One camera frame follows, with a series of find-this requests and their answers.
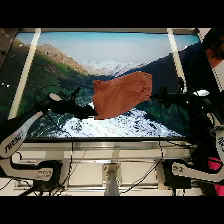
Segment black cable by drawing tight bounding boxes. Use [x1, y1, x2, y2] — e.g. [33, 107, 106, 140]
[119, 135, 165, 195]
[59, 130, 76, 192]

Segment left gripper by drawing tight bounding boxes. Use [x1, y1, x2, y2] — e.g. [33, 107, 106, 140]
[73, 104, 99, 119]

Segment silver frame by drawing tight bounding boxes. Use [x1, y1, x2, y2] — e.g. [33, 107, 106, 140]
[0, 139, 216, 197]

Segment pink garment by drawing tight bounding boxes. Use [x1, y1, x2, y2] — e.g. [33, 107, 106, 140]
[207, 157, 224, 197]

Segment orange-brown garment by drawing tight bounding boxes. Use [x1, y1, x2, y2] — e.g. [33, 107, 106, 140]
[92, 71, 154, 121]

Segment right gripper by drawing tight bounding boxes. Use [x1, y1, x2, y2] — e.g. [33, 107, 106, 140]
[149, 86, 172, 109]

